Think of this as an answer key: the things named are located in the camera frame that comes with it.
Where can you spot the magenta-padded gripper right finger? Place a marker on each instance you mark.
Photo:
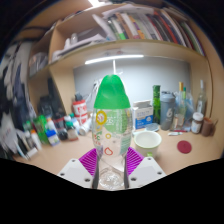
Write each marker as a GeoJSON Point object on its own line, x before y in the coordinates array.
{"type": "Point", "coordinates": [135, 160]}

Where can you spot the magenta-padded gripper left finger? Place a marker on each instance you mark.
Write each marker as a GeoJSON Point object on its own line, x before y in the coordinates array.
{"type": "Point", "coordinates": [89, 161]}

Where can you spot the clear bottle with green cap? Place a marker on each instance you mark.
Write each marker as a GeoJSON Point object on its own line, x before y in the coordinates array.
{"type": "Point", "coordinates": [111, 96]}

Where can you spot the white cup with green rim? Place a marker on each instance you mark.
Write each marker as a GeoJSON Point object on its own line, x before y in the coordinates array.
{"type": "Point", "coordinates": [147, 140]}

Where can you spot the white bottle with blue label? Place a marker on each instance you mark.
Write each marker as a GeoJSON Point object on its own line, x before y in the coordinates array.
{"type": "Point", "coordinates": [52, 135]}

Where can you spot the white and blue carton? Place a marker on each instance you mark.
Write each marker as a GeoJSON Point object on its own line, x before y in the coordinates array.
{"type": "Point", "coordinates": [143, 115]}

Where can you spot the red and white canister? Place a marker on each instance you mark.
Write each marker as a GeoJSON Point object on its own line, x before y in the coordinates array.
{"type": "Point", "coordinates": [80, 111]}

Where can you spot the flat round red coaster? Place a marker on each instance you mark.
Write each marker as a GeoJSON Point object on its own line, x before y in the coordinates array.
{"type": "Point", "coordinates": [184, 147]}

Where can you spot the grey shaker bottle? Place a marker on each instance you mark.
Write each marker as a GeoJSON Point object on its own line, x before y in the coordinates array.
{"type": "Point", "coordinates": [167, 111]}

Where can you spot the green plastic container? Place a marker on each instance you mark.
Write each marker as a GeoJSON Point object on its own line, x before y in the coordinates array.
{"type": "Point", "coordinates": [40, 128]}

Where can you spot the dark green glass bottle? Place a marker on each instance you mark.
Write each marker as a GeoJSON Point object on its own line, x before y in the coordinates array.
{"type": "Point", "coordinates": [156, 103]}

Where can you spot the black box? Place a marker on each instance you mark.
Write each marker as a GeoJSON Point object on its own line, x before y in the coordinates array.
{"type": "Point", "coordinates": [46, 106]}

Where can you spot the white-lidded brown jar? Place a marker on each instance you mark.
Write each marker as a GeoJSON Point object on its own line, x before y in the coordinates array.
{"type": "Point", "coordinates": [197, 123]}

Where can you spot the brown mug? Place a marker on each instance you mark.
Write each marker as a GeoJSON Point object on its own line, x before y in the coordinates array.
{"type": "Point", "coordinates": [207, 127]}

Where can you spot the tall clear glass bottle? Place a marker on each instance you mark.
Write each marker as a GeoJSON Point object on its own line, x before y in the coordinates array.
{"type": "Point", "coordinates": [201, 100]}

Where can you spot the white light bar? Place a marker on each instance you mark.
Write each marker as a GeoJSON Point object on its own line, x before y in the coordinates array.
{"type": "Point", "coordinates": [113, 59]}

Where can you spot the hanging dark clothes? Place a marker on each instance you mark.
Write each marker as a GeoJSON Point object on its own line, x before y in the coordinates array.
{"type": "Point", "coordinates": [10, 86]}

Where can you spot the wooden shelf unit with books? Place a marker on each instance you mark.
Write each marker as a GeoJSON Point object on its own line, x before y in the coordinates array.
{"type": "Point", "coordinates": [133, 47]}

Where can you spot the white ceiling tube light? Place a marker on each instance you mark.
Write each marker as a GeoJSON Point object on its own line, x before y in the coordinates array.
{"type": "Point", "coordinates": [95, 2]}

